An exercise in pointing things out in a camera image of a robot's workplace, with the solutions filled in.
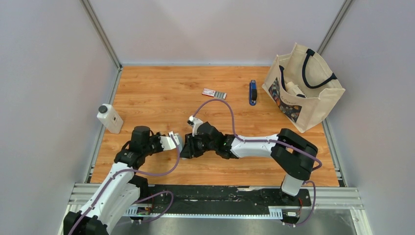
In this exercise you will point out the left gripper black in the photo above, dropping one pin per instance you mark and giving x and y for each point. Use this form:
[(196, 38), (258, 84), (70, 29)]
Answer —
[(156, 137)]

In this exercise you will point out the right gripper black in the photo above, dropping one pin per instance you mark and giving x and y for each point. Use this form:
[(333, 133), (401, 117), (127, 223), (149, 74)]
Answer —
[(190, 150)]

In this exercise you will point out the red white staple box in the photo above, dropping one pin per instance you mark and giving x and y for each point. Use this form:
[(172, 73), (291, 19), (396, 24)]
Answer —
[(214, 93)]

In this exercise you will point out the light blue small stapler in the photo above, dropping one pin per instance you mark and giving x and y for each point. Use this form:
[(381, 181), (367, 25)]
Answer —
[(172, 141)]

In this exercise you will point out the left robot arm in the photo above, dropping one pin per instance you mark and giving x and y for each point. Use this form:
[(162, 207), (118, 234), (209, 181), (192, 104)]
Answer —
[(123, 186)]

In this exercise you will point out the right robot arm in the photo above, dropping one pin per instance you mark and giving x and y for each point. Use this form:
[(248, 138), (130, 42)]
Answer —
[(294, 154)]

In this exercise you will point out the white bottle black cap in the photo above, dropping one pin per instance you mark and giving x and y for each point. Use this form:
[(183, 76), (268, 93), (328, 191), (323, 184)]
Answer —
[(110, 118)]

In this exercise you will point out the white item inside bag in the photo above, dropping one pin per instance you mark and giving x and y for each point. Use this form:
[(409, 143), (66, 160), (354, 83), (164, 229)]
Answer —
[(294, 89)]

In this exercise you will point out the canvas tote bag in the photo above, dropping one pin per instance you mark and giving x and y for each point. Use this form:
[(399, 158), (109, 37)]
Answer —
[(307, 69)]

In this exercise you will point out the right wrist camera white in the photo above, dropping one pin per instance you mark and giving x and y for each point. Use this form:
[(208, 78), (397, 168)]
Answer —
[(195, 123)]

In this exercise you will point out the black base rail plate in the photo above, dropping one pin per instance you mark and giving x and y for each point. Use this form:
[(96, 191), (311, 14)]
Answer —
[(220, 200)]

